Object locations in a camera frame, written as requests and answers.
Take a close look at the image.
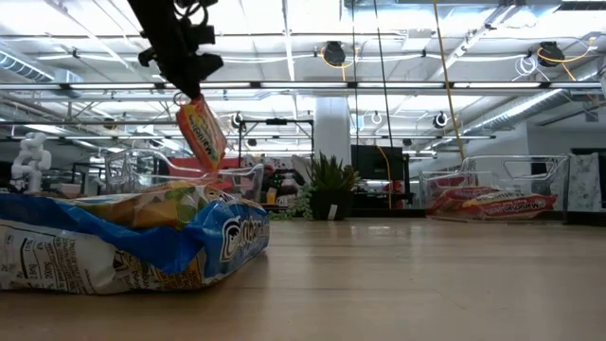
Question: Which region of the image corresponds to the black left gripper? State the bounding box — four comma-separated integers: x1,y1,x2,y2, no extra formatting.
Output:
126,0,224,100

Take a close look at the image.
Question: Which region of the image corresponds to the blue Maruchan noodle pack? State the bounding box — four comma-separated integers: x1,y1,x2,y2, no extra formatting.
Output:
0,182,271,296

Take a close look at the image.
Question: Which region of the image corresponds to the red orange Maruchan noodle pack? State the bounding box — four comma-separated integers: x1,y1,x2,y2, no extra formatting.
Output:
461,190,560,221
427,186,501,217

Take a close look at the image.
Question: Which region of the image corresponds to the clear plastic bin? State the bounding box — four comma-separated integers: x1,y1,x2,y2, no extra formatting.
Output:
102,148,265,203
418,154,571,224

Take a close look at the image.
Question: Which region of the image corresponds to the small potted succulent plant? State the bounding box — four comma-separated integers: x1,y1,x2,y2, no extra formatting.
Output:
268,151,364,223

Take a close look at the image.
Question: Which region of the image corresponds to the black screen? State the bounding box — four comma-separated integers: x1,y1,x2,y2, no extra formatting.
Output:
350,144,407,182

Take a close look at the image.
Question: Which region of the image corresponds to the white marbled panel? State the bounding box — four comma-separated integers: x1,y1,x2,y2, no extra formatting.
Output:
566,152,603,213

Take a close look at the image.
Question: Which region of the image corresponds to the black hanging cable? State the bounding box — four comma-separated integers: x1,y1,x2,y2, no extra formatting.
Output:
373,0,395,149

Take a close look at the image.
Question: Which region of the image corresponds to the yellow hanging cable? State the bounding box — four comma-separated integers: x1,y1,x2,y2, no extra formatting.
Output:
431,0,468,162

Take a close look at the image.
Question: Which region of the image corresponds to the silver air duct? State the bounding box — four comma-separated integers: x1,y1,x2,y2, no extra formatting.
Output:
461,70,606,136

